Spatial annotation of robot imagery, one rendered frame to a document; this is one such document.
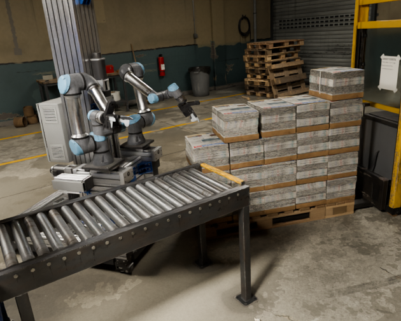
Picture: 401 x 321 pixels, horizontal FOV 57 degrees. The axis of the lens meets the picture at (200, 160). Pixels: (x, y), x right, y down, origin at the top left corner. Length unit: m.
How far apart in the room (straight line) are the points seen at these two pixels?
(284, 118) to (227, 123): 0.48
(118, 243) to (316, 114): 1.96
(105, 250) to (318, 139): 2.04
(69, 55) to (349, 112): 2.22
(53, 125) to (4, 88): 5.94
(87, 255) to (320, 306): 1.49
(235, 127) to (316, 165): 0.83
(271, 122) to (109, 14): 7.03
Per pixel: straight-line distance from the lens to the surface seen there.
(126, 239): 1.83
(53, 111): 2.98
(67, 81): 2.49
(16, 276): 1.74
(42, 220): 2.10
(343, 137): 3.32
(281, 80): 9.16
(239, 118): 2.84
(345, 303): 2.63
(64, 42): 2.88
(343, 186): 3.50
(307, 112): 3.09
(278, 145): 3.04
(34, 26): 9.01
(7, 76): 8.92
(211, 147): 2.84
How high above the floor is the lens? 1.67
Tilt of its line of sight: 19 degrees down
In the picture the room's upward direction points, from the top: 4 degrees counter-clockwise
